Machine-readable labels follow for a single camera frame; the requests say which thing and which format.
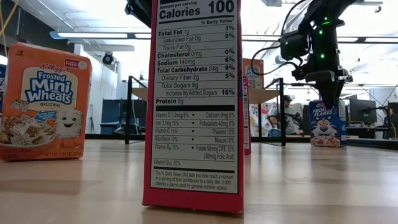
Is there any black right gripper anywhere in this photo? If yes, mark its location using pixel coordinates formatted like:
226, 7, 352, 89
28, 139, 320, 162
291, 60, 354, 110

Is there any orange Mini Wheats cereal box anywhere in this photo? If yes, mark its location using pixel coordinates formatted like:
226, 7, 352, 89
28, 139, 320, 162
243, 58, 265, 91
0, 42, 93, 162

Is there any red Froot Loops cereal box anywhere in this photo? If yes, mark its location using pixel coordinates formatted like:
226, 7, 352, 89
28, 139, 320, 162
243, 77, 252, 156
142, 0, 245, 214

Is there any black computer monitor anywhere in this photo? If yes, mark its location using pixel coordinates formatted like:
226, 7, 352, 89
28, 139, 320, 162
349, 98, 378, 124

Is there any person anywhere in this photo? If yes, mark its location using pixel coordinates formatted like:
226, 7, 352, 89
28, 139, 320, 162
269, 95, 304, 136
381, 105, 398, 140

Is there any floral patterned cloth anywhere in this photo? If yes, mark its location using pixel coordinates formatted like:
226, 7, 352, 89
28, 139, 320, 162
251, 102, 279, 138

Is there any dark blue partition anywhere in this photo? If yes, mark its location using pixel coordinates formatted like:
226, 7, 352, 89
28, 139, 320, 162
99, 98, 147, 135

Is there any black ceiling spotlight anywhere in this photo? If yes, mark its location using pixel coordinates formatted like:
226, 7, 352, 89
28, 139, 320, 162
101, 51, 114, 65

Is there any linear ceiling light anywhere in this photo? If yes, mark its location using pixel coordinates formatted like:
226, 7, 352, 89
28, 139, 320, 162
49, 30, 398, 44

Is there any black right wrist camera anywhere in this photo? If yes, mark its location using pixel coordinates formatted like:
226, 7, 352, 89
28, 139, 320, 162
279, 30, 310, 62

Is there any wooden shelf black metal frame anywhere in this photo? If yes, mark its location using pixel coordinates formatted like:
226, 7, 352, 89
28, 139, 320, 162
124, 75, 287, 147

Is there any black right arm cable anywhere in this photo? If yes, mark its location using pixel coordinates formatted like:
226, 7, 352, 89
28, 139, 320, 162
250, 0, 308, 77

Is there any yellow cable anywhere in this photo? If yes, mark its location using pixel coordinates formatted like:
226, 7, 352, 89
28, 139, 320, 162
0, 0, 20, 58

